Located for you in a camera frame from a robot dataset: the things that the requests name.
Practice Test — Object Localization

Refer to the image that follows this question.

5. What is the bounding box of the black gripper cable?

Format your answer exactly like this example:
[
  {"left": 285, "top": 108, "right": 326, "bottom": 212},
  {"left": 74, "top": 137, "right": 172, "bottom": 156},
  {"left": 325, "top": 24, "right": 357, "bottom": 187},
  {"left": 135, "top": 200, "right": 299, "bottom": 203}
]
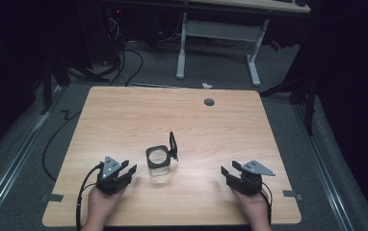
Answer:
[
  {"left": 258, "top": 181, "right": 274, "bottom": 226},
  {"left": 75, "top": 161, "right": 105, "bottom": 231}
]

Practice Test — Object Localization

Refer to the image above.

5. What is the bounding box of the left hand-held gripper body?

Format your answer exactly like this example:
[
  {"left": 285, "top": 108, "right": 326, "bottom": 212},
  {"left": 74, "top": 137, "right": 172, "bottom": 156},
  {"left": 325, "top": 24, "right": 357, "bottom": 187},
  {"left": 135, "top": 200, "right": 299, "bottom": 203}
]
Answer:
[{"left": 95, "top": 155, "right": 125, "bottom": 196}]

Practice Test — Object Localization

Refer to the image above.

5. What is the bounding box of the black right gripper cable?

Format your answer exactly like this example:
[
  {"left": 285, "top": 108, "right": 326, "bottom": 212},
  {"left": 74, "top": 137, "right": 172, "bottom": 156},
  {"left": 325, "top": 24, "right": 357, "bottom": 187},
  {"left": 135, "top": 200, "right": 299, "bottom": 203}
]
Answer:
[{"left": 258, "top": 181, "right": 274, "bottom": 226}]

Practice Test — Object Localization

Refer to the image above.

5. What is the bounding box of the black floor cable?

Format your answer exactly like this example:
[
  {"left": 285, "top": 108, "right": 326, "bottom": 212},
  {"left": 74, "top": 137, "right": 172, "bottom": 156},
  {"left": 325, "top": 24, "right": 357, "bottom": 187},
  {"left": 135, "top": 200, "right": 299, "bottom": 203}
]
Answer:
[{"left": 41, "top": 109, "right": 83, "bottom": 183}]

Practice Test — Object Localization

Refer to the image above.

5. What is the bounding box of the black metal stand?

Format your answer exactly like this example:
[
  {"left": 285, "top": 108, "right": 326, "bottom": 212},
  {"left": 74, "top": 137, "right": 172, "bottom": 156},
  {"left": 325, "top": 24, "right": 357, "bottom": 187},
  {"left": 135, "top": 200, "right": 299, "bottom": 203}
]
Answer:
[
  {"left": 258, "top": 71, "right": 319, "bottom": 137},
  {"left": 39, "top": 56, "right": 109, "bottom": 116}
]

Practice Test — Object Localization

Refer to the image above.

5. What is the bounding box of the grey tape strip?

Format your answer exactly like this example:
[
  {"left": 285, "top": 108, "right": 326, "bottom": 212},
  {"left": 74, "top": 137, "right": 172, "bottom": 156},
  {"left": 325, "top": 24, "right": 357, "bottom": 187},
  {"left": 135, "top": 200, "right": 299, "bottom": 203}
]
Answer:
[
  {"left": 40, "top": 192, "right": 65, "bottom": 204},
  {"left": 282, "top": 190, "right": 303, "bottom": 202}
]

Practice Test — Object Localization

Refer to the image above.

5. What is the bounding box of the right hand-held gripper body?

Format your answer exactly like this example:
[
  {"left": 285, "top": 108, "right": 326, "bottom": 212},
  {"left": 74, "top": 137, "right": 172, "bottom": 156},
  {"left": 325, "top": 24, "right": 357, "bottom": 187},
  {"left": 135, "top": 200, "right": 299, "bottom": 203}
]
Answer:
[{"left": 235, "top": 160, "right": 276, "bottom": 197}]

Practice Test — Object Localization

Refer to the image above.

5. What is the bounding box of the black cable bundle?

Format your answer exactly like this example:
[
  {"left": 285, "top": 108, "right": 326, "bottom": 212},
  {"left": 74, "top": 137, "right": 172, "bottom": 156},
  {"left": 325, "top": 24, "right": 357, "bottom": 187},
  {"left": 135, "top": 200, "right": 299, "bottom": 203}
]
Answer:
[{"left": 106, "top": 15, "right": 145, "bottom": 88}]

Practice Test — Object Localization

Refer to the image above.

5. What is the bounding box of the metal floor rail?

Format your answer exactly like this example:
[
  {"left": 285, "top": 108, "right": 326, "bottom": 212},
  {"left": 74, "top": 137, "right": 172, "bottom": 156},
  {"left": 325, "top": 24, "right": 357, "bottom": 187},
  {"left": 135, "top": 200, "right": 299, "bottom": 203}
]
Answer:
[
  {"left": 292, "top": 104, "right": 355, "bottom": 231},
  {"left": 0, "top": 84, "right": 65, "bottom": 229}
]

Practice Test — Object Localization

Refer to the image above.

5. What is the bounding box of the person's right hand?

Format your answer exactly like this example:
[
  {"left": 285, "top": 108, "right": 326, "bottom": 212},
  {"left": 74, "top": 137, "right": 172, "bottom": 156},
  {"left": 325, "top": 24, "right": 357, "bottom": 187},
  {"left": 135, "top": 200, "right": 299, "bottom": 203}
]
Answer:
[{"left": 229, "top": 187, "right": 274, "bottom": 231}]

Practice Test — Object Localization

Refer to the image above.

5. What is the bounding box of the white-framed wooden desk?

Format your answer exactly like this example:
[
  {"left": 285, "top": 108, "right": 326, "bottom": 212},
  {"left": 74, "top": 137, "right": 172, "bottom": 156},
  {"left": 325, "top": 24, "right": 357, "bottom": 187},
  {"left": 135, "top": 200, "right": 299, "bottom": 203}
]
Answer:
[{"left": 174, "top": 0, "right": 312, "bottom": 88}]

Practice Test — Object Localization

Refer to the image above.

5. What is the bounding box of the clear jar with black lid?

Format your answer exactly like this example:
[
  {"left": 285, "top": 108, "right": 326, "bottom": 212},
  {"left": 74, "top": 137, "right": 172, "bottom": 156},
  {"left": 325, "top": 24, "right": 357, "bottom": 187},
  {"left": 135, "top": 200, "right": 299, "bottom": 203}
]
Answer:
[{"left": 145, "top": 131, "right": 179, "bottom": 185}]

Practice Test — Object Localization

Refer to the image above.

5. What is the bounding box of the person's left hand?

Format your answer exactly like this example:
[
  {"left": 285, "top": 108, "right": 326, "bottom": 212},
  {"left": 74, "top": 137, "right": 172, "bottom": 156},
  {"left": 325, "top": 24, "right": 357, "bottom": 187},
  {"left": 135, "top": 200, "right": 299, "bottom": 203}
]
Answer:
[{"left": 81, "top": 185, "right": 126, "bottom": 231}]

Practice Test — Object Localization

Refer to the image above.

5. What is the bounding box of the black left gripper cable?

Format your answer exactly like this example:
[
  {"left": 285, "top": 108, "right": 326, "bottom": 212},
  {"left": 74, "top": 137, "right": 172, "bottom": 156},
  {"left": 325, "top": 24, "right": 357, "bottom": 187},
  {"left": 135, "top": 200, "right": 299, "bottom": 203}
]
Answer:
[{"left": 75, "top": 161, "right": 105, "bottom": 231}]

